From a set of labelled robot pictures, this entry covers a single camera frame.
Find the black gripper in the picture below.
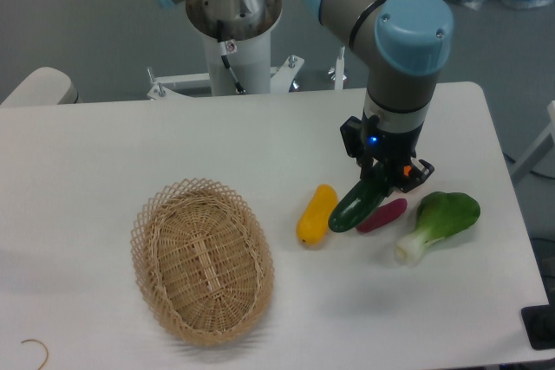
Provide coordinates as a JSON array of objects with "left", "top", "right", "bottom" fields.
[{"left": 357, "top": 115, "right": 434, "bottom": 193}]

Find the dark green cucumber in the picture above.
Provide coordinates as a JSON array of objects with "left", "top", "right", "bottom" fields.
[{"left": 328, "top": 162, "right": 390, "bottom": 233}]

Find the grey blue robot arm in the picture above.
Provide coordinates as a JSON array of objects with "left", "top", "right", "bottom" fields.
[{"left": 156, "top": 0, "right": 454, "bottom": 192}]

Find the purple sweet potato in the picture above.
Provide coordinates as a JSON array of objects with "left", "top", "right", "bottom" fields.
[{"left": 356, "top": 198, "right": 408, "bottom": 233}]

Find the green bok choy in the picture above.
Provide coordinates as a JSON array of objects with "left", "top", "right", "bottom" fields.
[{"left": 395, "top": 191, "right": 481, "bottom": 264}]

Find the yellow squash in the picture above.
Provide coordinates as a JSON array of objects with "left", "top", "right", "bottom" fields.
[{"left": 296, "top": 184, "right": 338, "bottom": 246}]

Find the woven wicker basket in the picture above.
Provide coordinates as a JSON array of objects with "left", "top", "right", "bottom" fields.
[{"left": 130, "top": 179, "right": 274, "bottom": 347}]

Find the black table corner box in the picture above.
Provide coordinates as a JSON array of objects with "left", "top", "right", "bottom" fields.
[{"left": 521, "top": 305, "right": 554, "bottom": 351}]

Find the white chair back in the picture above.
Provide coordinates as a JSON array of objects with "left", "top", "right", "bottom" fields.
[{"left": 1, "top": 67, "right": 82, "bottom": 108}]

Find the tan rubber band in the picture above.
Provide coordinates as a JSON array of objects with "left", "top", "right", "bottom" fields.
[{"left": 20, "top": 338, "right": 49, "bottom": 370}]

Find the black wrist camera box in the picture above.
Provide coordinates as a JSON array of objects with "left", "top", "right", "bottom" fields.
[{"left": 340, "top": 116, "right": 364, "bottom": 159}]

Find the white table leg frame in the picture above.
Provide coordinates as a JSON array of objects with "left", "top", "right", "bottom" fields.
[{"left": 509, "top": 101, "right": 554, "bottom": 183}]

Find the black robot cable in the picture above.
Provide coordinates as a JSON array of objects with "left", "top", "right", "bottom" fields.
[{"left": 215, "top": 18, "right": 247, "bottom": 95}]

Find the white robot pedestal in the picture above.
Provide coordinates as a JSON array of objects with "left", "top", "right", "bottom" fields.
[{"left": 146, "top": 0, "right": 348, "bottom": 101}]

